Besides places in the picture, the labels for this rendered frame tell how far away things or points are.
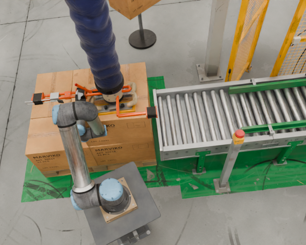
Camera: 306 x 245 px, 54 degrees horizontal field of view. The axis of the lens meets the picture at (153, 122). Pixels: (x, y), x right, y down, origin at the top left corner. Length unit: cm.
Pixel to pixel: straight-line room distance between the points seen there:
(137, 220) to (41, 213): 133
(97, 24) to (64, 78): 163
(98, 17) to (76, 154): 83
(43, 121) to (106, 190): 133
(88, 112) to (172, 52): 257
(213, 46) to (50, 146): 206
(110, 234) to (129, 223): 16
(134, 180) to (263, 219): 138
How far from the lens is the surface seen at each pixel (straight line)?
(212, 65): 380
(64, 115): 184
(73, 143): 190
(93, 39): 194
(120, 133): 263
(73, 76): 340
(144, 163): 319
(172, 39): 442
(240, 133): 227
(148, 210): 231
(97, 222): 234
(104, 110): 249
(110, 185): 205
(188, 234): 303
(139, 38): 444
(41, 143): 302
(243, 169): 331
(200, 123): 286
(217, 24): 338
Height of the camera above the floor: 295
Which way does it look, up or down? 57 degrees down
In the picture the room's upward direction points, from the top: 7 degrees counter-clockwise
